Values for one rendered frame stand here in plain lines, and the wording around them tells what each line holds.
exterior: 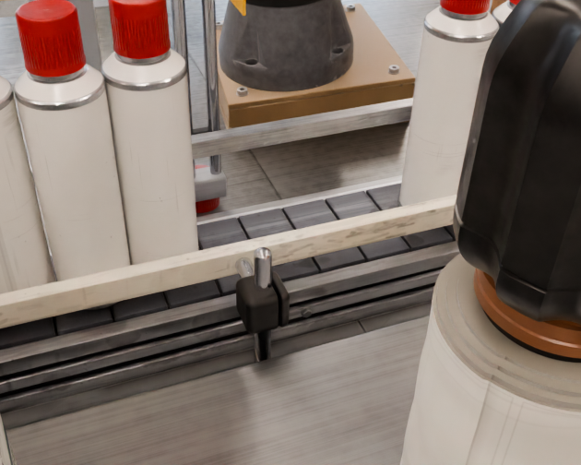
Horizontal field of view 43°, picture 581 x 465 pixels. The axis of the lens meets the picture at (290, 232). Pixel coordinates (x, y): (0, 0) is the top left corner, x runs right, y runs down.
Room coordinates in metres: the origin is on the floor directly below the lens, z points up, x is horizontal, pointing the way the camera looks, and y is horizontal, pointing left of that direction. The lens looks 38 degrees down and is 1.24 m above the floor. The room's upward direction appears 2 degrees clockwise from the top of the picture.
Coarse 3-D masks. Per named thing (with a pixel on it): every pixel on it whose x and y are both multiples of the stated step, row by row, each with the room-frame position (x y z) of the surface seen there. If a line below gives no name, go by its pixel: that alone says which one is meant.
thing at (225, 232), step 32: (384, 192) 0.52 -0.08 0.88; (224, 224) 0.47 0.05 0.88; (256, 224) 0.47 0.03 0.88; (288, 224) 0.47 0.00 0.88; (320, 256) 0.43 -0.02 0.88; (352, 256) 0.43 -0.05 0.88; (384, 256) 0.44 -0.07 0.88; (192, 288) 0.39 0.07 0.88; (224, 288) 0.39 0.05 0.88; (64, 320) 0.36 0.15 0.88; (96, 320) 0.36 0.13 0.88
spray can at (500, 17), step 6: (510, 0) 0.51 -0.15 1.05; (516, 0) 0.51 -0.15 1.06; (498, 6) 0.53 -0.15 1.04; (504, 6) 0.52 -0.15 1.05; (510, 6) 0.51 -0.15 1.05; (492, 12) 0.52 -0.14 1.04; (498, 12) 0.52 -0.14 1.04; (504, 12) 0.51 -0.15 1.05; (510, 12) 0.51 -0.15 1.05; (498, 18) 0.51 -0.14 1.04; (504, 18) 0.50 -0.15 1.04
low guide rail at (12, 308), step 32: (320, 224) 0.43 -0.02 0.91; (352, 224) 0.43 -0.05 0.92; (384, 224) 0.44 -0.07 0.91; (416, 224) 0.45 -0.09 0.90; (448, 224) 0.46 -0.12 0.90; (192, 256) 0.39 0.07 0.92; (224, 256) 0.39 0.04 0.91; (288, 256) 0.41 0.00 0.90; (32, 288) 0.35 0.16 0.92; (64, 288) 0.35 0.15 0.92; (96, 288) 0.36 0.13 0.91; (128, 288) 0.36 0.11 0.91; (160, 288) 0.37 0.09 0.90; (0, 320) 0.33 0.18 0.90; (32, 320) 0.34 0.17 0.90
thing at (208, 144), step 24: (288, 120) 0.49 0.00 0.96; (312, 120) 0.50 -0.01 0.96; (336, 120) 0.50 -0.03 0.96; (360, 120) 0.51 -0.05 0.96; (384, 120) 0.52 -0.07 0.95; (408, 120) 0.52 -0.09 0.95; (192, 144) 0.46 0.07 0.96; (216, 144) 0.46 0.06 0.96; (240, 144) 0.47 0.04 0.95; (264, 144) 0.48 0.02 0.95
